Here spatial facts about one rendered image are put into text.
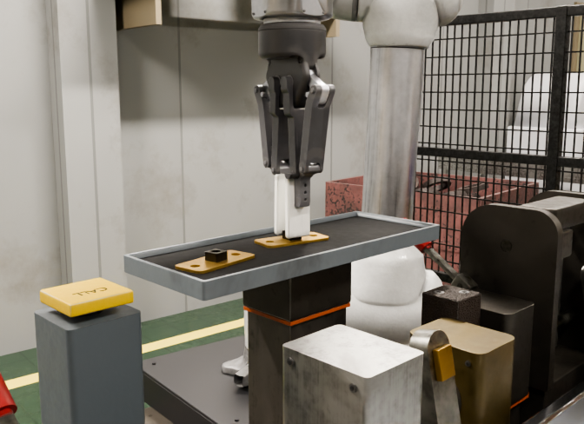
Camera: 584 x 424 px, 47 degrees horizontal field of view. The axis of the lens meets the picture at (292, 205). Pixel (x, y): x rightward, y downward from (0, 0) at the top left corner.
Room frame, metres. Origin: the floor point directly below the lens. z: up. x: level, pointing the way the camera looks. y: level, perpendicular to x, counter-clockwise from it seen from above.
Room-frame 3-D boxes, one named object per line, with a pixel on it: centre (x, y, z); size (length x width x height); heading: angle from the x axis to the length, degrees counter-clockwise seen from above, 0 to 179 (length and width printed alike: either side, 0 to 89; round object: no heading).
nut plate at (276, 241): (0.77, 0.00, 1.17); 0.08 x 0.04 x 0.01; 123
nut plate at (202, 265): (0.67, 0.08, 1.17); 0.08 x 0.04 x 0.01; 143
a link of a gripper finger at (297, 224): (0.76, -0.01, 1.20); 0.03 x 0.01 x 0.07; 123
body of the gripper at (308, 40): (0.77, 0.00, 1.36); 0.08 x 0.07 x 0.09; 33
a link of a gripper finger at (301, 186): (0.74, -0.02, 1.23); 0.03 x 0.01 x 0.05; 33
